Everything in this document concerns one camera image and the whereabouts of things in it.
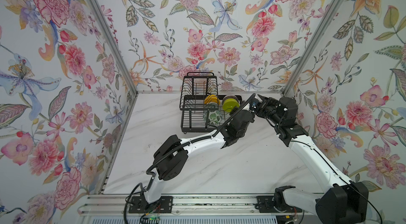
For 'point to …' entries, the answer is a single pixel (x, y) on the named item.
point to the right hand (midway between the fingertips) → (255, 93)
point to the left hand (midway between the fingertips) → (248, 102)
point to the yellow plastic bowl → (211, 98)
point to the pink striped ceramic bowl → (229, 96)
